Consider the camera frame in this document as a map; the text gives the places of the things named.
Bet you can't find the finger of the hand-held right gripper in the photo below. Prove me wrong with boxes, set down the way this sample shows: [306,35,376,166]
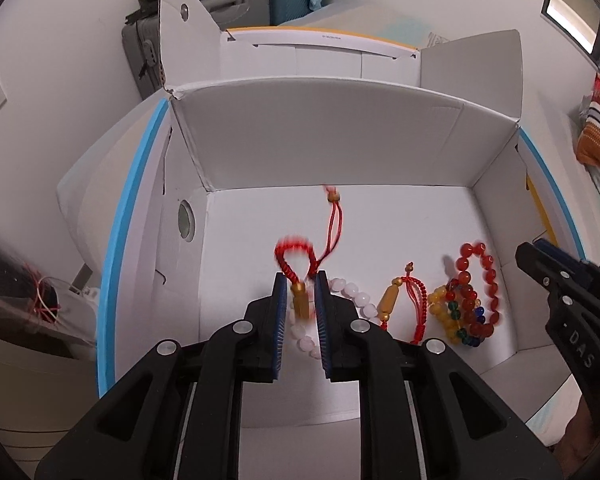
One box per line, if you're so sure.
[534,238,600,306]
[515,241,568,307]

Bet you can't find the red cord bracelet gold tube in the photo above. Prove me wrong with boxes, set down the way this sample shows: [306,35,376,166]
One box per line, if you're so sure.
[274,185,343,322]
[377,261,431,346]

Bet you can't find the grey suitcase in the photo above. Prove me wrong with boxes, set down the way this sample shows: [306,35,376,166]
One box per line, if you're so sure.
[121,0,272,102]

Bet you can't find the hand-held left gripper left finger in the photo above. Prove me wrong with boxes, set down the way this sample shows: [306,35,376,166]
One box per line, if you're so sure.
[35,272,288,480]

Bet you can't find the clear bag with red string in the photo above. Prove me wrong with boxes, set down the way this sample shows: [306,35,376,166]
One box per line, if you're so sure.
[0,219,102,357]

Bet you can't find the red bead bracelet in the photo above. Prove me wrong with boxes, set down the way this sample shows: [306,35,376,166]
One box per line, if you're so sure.
[452,241,503,342]

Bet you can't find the yellow bead bracelet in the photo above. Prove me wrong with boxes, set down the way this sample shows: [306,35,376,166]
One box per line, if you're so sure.
[428,285,464,344]

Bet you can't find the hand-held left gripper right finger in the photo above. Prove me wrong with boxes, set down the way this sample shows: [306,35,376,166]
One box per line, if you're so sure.
[314,270,568,480]

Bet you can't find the blue yellow printed cardboard box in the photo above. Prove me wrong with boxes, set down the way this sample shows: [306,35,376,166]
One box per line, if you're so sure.
[55,0,588,480]

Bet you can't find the white pink bead bracelet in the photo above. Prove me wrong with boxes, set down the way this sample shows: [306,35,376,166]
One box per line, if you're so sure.
[287,277,381,361]

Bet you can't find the multicoloured glass bead bracelet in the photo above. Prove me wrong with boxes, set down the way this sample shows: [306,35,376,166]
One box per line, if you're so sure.
[447,280,487,348]

